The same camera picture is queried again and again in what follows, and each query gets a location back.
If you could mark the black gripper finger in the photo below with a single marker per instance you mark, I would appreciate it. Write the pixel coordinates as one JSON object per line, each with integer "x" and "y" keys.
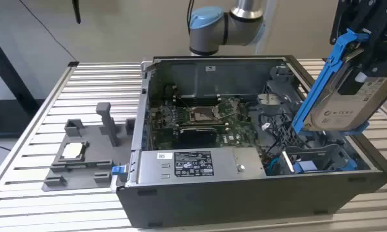
{"x": 338, "y": 24}
{"x": 382, "y": 58}

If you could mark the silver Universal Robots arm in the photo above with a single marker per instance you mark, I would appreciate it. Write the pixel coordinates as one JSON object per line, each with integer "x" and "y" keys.
{"x": 209, "y": 31}

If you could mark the black disk bay cage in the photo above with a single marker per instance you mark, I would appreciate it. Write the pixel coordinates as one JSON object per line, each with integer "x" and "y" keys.
{"x": 276, "y": 120}

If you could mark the green motherboard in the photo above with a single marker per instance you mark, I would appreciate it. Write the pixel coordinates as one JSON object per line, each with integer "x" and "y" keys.
{"x": 235, "y": 125}

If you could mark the CPU socket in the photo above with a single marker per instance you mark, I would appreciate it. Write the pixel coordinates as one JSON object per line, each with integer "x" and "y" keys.
{"x": 201, "y": 115}

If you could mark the silver power supply unit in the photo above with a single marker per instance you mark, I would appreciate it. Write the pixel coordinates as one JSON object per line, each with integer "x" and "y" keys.
{"x": 244, "y": 157}

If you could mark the black rectangular board module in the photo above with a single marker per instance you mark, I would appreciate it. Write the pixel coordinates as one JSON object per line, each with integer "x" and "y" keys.
{"x": 196, "y": 136}

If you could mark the black open PC case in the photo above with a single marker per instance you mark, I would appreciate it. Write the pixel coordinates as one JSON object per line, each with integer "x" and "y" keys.
{"x": 228, "y": 205}

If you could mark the black table end cap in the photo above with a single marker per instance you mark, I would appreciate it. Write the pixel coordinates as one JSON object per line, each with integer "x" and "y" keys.
{"x": 72, "y": 64}

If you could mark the blue case latch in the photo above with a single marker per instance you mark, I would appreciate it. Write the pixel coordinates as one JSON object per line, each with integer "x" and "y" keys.
{"x": 117, "y": 170}

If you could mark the grey parts rack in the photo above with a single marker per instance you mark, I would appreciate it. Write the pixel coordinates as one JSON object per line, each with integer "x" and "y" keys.
{"x": 93, "y": 149}

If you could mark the silver CPU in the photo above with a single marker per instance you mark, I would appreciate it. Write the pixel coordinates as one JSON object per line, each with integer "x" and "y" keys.
{"x": 72, "y": 150}

